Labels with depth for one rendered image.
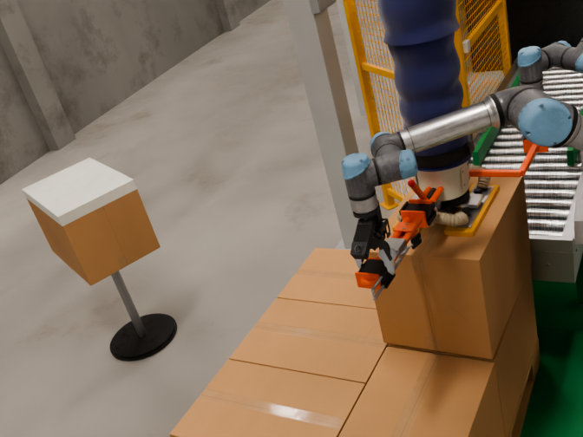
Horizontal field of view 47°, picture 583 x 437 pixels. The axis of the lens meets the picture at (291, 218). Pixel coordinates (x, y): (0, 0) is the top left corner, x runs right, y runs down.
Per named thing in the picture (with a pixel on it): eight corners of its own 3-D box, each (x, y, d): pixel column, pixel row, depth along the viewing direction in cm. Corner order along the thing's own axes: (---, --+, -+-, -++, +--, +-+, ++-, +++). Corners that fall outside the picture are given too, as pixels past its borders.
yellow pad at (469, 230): (473, 188, 250) (471, 176, 248) (500, 189, 245) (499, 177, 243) (444, 235, 226) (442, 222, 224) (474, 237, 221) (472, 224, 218)
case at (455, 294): (435, 255, 290) (422, 172, 272) (532, 263, 269) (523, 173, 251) (383, 342, 247) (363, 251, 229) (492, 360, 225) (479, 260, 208)
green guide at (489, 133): (522, 61, 471) (521, 48, 466) (538, 59, 465) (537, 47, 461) (459, 166, 355) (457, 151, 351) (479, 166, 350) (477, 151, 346)
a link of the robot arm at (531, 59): (547, 46, 222) (527, 55, 220) (550, 77, 228) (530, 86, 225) (531, 42, 229) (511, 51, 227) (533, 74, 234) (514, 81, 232)
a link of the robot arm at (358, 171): (373, 159, 172) (341, 167, 173) (381, 196, 177) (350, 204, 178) (368, 147, 179) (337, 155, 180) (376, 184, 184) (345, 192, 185)
